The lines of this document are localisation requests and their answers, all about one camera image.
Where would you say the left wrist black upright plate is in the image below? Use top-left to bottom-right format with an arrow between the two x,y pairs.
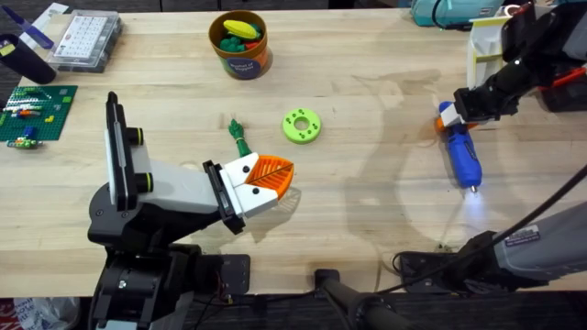
104,91 -> 155,213

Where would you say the right wrist black upright plate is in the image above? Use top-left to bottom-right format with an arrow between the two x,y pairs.
501,3 -> 538,63

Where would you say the black box with red tool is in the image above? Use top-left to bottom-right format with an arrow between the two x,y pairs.
537,66 -> 587,114

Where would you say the clear plastic parts box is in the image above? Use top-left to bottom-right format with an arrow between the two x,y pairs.
45,9 -> 125,75

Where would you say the teal bag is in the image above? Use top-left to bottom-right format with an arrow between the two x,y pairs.
409,0 -> 506,29

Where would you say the green disc with holes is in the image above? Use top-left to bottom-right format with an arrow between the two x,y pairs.
281,107 -> 323,146

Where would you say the black rail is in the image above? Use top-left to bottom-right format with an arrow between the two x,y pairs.
183,291 -> 587,330

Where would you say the wrist black upright plate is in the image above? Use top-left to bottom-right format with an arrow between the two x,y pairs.
104,91 -> 155,213
501,3 -> 538,63

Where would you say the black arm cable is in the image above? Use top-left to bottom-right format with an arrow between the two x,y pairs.
375,163 -> 587,296

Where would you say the black camera stand pole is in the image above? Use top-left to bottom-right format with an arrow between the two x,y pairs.
313,269 -> 416,330

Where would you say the blue electric screwdriver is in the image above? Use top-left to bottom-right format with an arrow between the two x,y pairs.
437,101 -> 483,193

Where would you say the orange tub with toys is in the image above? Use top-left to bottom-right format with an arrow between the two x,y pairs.
207,9 -> 272,82

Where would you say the white and yellow box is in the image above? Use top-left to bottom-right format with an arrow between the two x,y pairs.
466,16 -> 511,91

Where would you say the green toy vegetable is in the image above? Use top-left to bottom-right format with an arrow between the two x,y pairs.
227,118 -> 254,160

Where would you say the black cable on bag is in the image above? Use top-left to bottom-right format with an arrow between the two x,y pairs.
429,0 -> 474,31

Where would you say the black cylinder with yellow label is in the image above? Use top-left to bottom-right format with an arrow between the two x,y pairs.
0,32 -> 58,86

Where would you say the small toy block assembly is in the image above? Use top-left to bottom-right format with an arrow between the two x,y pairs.
6,137 -> 45,150

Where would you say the green board with toy blocks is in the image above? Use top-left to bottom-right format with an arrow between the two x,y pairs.
0,84 -> 79,143

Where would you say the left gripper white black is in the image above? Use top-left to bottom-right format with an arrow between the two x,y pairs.
86,145 -> 295,248

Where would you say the blue translucent plastic strip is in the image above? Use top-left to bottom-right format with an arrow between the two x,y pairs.
1,5 -> 56,51

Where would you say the white paper sheet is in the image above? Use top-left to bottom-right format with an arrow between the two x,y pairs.
19,2 -> 71,47

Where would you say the crumpled plastic bag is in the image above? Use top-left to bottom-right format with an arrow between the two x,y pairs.
0,297 -> 83,330

